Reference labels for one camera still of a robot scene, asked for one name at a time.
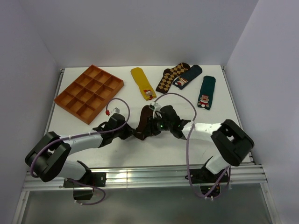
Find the navy blue cartoon sock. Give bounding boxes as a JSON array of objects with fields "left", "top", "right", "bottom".
[{"left": 173, "top": 65, "right": 203, "bottom": 90}]

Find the aluminium frame rail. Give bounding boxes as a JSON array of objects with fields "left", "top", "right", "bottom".
[{"left": 22, "top": 164, "right": 267, "bottom": 191}]

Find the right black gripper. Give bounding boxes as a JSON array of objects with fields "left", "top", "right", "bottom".
[{"left": 141, "top": 114, "right": 172, "bottom": 137}]

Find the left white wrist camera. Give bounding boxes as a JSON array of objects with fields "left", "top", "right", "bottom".
[{"left": 110, "top": 107, "right": 120, "bottom": 116}]

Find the orange compartment tray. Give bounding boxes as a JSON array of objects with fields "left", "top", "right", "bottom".
[{"left": 54, "top": 65, "right": 124, "bottom": 125}]

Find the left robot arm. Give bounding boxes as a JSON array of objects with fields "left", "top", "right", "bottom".
[{"left": 25, "top": 113, "right": 136, "bottom": 186}]

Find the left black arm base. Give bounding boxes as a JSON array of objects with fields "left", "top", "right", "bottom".
[{"left": 63, "top": 172, "right": 107, "bottom": 205}]

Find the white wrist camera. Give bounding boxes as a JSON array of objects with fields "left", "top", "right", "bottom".
[
  {"left": 149, "top": 102, "right": 161, "bottom": 118},
  {"left": 110, "top": 107, "right": 120, "bottom": 116}
]

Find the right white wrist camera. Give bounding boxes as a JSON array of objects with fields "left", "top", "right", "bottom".
[{"left": 149, "top": 102, "right": 161, "bottom": 118}]

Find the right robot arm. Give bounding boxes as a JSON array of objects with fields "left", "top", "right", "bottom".
[{"left": 135, "top": 104, "right": 254, "bottom": 182}]

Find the yellow cartoon sock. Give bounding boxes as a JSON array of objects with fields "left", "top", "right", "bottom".
[{"left": 130, "top": 67, "right": 157, "bottom": 101}]

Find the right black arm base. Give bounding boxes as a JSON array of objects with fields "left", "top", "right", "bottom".
[{"left": 185, "top": 168, "right": 231, "bottom": 200}]

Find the brown argyle sock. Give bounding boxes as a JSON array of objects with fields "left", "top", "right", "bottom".
[{"left": 156, "top": 63, "right": 190, "bottom": 94}]

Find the dark green cartoon sock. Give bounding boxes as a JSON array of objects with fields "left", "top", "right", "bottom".
[{"left": 197, "top": 76, "right": 216, "bottom": 110}]

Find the brown striped-cuff sock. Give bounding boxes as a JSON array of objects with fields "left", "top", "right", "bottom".
[{"left": 135, "top": 105, "right": 152, "bottom": 140}]

